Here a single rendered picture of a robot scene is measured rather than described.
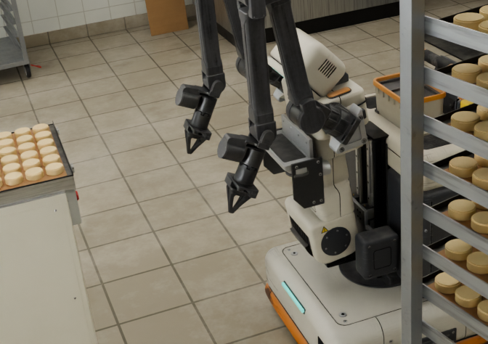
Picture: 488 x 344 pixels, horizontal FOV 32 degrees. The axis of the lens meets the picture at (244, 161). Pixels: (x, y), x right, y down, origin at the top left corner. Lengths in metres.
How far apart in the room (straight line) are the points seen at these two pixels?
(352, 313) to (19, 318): 1.04
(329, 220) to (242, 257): 0.98
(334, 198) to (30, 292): 0.96
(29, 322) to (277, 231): 1.42
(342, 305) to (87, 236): 1.50
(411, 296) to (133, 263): 2.12
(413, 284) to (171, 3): 5.03
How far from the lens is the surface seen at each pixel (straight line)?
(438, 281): 1.70
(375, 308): 2.78
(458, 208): 1.59
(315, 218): 2.67
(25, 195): 2.46
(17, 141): 2.65
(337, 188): 2.64
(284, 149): 2.58
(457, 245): 1.65
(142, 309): 3.35
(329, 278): 2.91
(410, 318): 1.71
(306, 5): 6.06
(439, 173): 1.52
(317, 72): 2.43
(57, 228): 2.51
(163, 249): 3.69
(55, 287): 2.61
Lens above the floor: 1.95
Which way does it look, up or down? 27 degrees down
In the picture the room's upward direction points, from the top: 6 degrees counter-clockwise
